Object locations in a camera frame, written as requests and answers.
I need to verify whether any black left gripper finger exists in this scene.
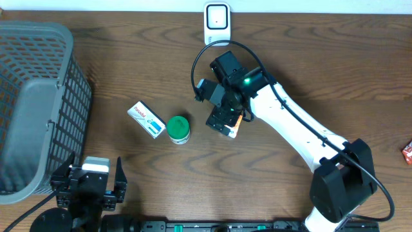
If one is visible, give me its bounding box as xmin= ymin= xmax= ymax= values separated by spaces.
xmin=114 ymin=157 xmax=127 ymax=193
xmin=51 ymin=151 xmax=75 ymax=180

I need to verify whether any small orange carton box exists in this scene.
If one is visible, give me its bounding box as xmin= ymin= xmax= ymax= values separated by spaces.
xmin=225 ymin=115 xmax=243 ymax=139

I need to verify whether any green lid jar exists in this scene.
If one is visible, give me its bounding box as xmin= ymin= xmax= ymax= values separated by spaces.
xmin=167 ymin=116 xmax=191 ymax=145

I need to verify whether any white Panadol box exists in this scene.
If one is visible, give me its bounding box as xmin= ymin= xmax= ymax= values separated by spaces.
xmin=127 ymin=101 xmax=166 ymax=139

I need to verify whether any red Top chocolate bar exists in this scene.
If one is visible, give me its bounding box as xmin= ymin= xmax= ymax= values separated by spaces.
xmin=402 ymin=141 xmax=412 ymax=165

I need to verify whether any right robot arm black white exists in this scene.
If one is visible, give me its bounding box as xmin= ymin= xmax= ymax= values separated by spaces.
xmin=196 ymin=51 xmax=378 ymax=231

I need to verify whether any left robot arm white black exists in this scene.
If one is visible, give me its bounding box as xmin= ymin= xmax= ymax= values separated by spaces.
xmin=30 ymin=153 xmax=141 ymax=232

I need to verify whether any white barcode scanner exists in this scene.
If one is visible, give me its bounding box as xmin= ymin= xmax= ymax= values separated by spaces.
xmin=203 ymin=2 xmax=231 ymax=45

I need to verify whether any grey plastic basket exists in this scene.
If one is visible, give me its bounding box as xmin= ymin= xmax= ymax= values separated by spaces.
xmin=1 ymin=21 xmax=92 ymax=205

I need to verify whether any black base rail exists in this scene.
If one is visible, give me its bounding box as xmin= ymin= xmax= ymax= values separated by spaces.
xmin=138 ymin=220 xmax=380 ymax=232

